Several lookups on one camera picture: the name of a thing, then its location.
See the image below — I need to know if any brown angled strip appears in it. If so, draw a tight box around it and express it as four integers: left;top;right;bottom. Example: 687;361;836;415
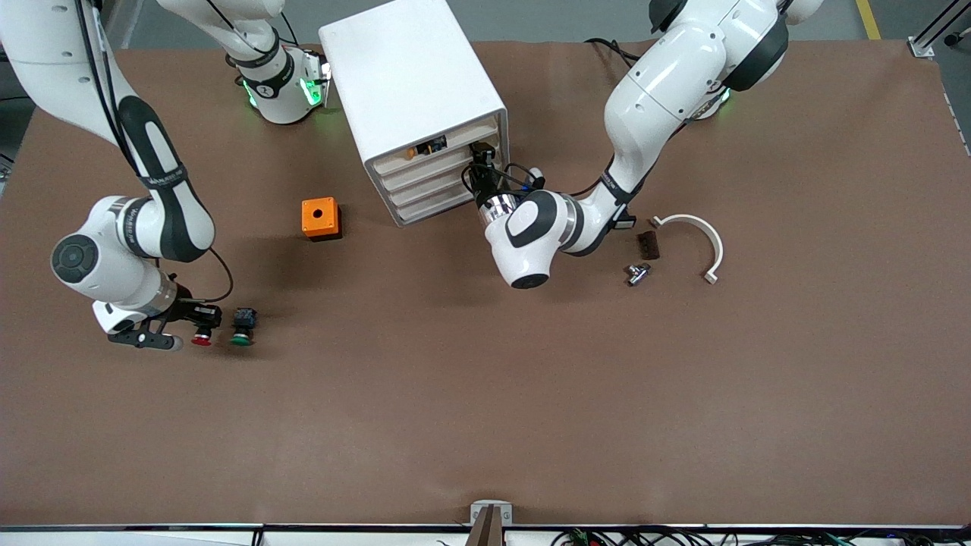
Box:
466;506;504;546

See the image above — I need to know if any white drawer holding orange parts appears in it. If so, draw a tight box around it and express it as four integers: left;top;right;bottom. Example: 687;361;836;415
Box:
372;120;502;177

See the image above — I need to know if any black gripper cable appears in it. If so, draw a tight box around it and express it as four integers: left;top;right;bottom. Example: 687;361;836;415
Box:
76;0;234;304
461;162;547;199

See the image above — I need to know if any orange box with hole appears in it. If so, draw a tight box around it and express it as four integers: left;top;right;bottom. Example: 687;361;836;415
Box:
301;197;343;242

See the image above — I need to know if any grey table edge bracket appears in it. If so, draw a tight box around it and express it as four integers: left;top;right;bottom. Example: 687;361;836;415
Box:
470;500;513;526

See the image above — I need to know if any brown table mat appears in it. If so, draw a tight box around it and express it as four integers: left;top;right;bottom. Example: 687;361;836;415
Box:
0;38;971;526

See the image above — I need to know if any aluminium frame profile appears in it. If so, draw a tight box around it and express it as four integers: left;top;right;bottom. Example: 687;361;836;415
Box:
907;0;971;59

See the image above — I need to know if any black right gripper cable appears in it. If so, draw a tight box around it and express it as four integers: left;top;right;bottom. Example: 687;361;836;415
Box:
76;0;234;304

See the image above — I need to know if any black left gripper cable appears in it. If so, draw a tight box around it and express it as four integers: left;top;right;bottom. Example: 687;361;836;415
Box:
461;162;547;199

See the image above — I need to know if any white curved bracket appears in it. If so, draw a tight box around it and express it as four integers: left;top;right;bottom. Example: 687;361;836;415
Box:
649;214;724;286

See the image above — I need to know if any green push button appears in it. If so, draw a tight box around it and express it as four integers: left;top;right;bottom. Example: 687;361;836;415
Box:
231;307;259;347

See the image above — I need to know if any white table edge rail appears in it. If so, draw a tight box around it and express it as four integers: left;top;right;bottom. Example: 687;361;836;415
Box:
0;523;971;546

